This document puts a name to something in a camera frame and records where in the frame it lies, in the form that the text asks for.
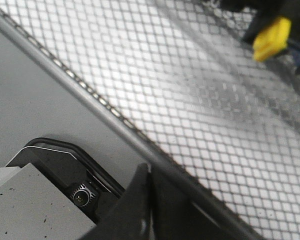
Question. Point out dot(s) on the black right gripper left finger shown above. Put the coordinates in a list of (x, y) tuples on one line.
[(131, 216)]

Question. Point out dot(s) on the silver mesh tray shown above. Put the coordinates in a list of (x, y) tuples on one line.
[(176, 79)]

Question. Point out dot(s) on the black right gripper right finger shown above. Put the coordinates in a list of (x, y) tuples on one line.
[(177, 215)]

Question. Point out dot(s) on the red emergency stop button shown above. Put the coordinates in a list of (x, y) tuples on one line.
[(273, 30)]

